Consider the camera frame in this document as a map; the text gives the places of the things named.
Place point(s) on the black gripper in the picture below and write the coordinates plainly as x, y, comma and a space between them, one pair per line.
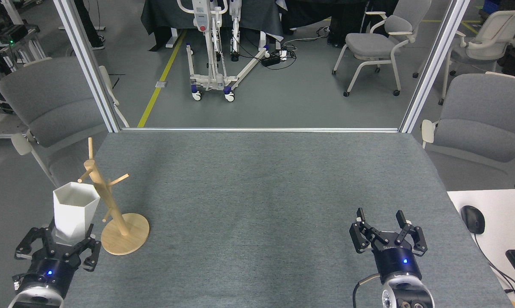
396, 263
48, 271

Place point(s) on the white hexagonal cup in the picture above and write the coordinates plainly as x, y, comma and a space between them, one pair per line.
75, 209

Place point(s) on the wooden cup rack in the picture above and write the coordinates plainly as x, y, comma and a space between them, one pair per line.
120, 222

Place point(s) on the black computer mouse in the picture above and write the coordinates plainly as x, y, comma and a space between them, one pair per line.
473, 219

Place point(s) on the white desk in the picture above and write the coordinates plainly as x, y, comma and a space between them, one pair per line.
501, 214

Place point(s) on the grey fabric chair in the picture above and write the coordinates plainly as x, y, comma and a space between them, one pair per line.
52, 102
484, 115

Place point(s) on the white-framed grey-seat office chair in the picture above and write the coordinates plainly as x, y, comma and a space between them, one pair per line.
372, 45

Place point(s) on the black power strip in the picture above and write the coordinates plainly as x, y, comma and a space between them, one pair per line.
271, 59

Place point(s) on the white office chair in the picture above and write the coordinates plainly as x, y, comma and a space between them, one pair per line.
484, 38

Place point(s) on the black box with green light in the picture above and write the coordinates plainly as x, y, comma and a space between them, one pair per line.
11, 33

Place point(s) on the white stand on wheels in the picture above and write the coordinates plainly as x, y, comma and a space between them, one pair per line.
209, 81

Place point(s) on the person's legs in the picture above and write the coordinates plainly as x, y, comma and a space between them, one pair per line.
88, 23

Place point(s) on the dark cloth-covered table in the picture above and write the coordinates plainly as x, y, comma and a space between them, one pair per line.
167, 15

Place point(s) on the silver frame rail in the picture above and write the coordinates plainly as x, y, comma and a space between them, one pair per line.
261, 129

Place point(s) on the silver frame post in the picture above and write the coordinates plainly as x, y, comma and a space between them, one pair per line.
86, 64
432, 68

